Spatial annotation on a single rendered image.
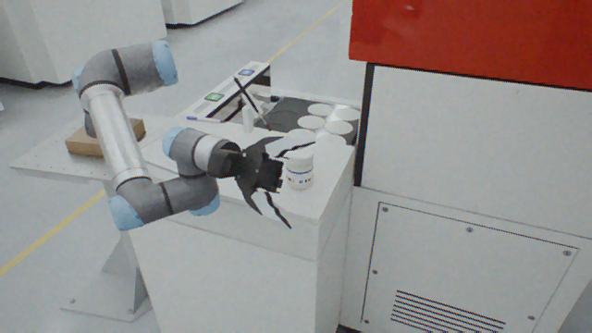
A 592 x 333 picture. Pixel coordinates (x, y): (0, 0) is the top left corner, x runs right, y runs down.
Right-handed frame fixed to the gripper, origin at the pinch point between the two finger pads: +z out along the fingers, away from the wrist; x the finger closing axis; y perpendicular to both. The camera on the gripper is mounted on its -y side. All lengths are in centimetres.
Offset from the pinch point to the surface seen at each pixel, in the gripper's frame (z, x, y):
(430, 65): 0, -34, 42
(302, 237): -14.1, 14.9, 29.6
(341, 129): -34, -17, 70
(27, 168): -112, 25, 10
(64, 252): -171, 80, 63
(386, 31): -10, -39, 35
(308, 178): -17.9, 0.6, 31.2
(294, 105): -58, -22, 73
